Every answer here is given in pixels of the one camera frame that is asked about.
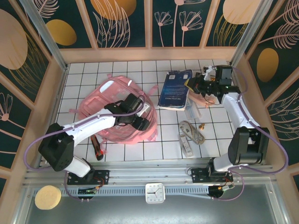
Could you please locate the pale pink pencil case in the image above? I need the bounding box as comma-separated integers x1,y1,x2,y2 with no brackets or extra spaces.
188,90,220,108

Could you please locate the dark blue book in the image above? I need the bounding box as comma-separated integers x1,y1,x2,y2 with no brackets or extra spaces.
157,69,193,112

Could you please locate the pink backpack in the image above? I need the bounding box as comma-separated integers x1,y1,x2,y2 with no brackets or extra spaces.
69,73,159,154

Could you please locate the long clear blister pack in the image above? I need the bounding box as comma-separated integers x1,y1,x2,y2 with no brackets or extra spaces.
178,133,194,159

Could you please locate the clear packaged ruler set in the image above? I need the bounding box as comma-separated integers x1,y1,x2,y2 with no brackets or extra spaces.
184,99,203,121

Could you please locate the orange and black utility knife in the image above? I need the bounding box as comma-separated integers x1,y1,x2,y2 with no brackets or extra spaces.
91,134,105,161

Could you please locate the white square clock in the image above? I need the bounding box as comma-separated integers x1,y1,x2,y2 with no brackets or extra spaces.
145,183,166,204

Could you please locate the grey metal panel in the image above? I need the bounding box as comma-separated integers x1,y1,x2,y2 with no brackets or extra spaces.
14,184,288,224

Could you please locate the round wooden disc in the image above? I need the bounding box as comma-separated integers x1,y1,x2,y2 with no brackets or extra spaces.
34,185,62,210

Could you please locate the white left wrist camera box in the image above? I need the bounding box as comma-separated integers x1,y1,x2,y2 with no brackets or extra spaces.
137,104,150,117

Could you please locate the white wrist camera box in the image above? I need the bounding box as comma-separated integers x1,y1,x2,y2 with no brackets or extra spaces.
202,66,215,82
137,104,150,117

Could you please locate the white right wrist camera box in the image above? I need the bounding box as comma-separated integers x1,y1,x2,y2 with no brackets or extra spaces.
202,66,215,82

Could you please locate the aluminium mounting rail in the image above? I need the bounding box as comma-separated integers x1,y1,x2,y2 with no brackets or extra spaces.
23,164,278,185

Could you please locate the aluminium frame post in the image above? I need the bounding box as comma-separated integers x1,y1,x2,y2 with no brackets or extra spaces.
230,0,274,68
20,0,69,70

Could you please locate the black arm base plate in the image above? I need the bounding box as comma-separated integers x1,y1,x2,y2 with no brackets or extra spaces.
191,167,234,184
67,169,110,185

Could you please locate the grey slotted cable duct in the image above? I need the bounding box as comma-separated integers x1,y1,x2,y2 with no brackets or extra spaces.
34,185,211,196

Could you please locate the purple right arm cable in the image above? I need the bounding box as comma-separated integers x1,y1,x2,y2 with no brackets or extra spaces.
211,66,290,201

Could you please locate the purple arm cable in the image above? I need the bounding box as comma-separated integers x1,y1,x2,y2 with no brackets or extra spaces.
24,94,147,202
211,66,290,201

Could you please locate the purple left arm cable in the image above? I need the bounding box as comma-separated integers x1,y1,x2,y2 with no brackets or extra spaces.
24,94,147,202

